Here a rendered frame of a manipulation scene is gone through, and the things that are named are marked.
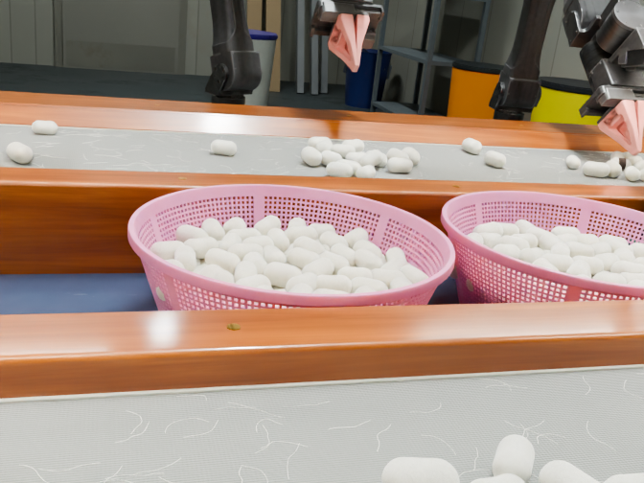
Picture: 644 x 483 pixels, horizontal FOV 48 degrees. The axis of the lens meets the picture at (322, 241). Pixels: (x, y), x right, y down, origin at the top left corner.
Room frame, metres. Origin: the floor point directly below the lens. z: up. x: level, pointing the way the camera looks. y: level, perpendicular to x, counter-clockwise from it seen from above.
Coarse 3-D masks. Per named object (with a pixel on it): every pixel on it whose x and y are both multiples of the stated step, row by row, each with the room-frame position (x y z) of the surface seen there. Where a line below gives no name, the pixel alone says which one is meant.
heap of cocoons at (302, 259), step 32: (224, 224) 0.65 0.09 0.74; (256, 224) 0.66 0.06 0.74; (288, 224) 0.68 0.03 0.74; (320, 224) 0.67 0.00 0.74; (160, 256) 0.56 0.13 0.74; (192, 256) 0.56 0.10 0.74; (224, 256) 0.56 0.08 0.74; (256, 256) 0.57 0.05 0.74; (288, 256) 0.59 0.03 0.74; (320, 256) 0.59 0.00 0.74; (352, 256) 0.60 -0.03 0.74; (384, 256) 0.64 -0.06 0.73; (288, 288) 0.52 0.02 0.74; (320, 288) 0.51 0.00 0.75; (352, 288) 0.54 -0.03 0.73; (384, 288) 0.54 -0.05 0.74
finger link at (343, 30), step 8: (344, 16) 1.10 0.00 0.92; (352, 16) 1.10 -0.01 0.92; (336, 24) 1.10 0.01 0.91; (344, 24) 1.09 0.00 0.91; (352, 24) 1.09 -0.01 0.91; (336, 32) 1.12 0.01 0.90; (344, 32) 1.09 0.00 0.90; (352, 32) 1.09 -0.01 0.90; (368, 32) 1.15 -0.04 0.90; (328, 40) 1.14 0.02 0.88; (336, 40) 1.12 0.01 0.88; (344, 40) 1.12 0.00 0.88; (352, 40) 1.08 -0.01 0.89; (368, 40) 1.15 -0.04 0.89; (336, 48) 1.12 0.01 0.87; (344, 48) 1.12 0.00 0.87; (352, 48) 1.08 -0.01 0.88; (368, 48) 1.16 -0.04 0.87; (344, 56) 1.10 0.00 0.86; (352, 56) 1.08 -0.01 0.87; (352, 64) 1.08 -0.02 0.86
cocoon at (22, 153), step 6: (12, 144) 0.78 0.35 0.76; (18, 144) 0.78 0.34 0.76; (6, 150) 0.79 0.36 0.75; (12, 150) 0.77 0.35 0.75; (18, 150) 0.77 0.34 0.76; (24, 150) 0.77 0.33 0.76; (30, 150) 0.78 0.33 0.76; (12, 156) 0.77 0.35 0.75; (18, 156) 0.77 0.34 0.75; (24, 156) 0.77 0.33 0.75; (30, 156) 0.78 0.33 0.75; (18, 162) 0.77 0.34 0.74; (24, 162) 0.77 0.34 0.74
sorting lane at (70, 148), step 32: (0, 128) 0.93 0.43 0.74; (64, 128) 0.97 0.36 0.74; (96, 128) 0.99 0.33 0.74; (0, 160) 0.78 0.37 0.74; (32, 160) 0.80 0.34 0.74; (64, 160) 0.81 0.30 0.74; (96, 160) 0.83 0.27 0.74; (128, 160) 0.84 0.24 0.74; (160, 160) 0.86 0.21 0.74; (192, 160) 0.88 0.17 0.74; (224, 160) 0.89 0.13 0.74; (256, 160) 0.91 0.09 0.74; (288, 160) 0.93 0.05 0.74; (448, 160) 1.04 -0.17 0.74; (480, 160) 1.06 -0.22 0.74; (512, 160) 1.09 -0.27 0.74; (544, 160) 1.11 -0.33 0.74; (608, 160) 1.17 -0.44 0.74
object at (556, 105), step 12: (540, 84) 3.50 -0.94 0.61; (552, 84) 3.43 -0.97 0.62; (564, 84) 3.40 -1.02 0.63; (576, 84) 3.46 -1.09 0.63; (588, 84) 3.52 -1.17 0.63; (552, 96) 3.43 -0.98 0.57; (564, 96) 3.39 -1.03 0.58; (576, 96) 3.37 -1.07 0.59; (588, 96) 3.36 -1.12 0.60; (540, 108) 3.48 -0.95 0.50; (552, 108) 3.42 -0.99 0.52; (564, 108) 3.39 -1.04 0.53; (576, 108) 3.37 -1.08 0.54; (540, 120) 3.47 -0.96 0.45; (552, 120) 3.42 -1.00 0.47; (564, 120) 3.38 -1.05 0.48; (576, 120) 3.37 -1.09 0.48; (588, 120) 3.37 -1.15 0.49
